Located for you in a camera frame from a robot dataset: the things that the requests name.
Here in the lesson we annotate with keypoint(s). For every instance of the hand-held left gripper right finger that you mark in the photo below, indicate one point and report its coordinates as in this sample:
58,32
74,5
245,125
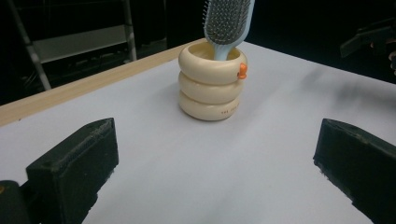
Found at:
358,161

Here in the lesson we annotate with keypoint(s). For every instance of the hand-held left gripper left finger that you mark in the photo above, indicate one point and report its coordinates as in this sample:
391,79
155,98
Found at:
74,168

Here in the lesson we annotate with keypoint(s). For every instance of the light blue hairbrush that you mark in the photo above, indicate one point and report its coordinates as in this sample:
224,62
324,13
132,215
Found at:
225,23

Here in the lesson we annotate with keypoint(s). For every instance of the cream ribbed holder cup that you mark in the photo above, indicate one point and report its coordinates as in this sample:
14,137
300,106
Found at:
208,84

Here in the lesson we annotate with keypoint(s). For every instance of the white table cover sheet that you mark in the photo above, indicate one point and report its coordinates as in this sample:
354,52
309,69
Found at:
199,161

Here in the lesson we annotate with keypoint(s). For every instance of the white metal stand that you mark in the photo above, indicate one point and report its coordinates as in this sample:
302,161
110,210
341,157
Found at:
77,42

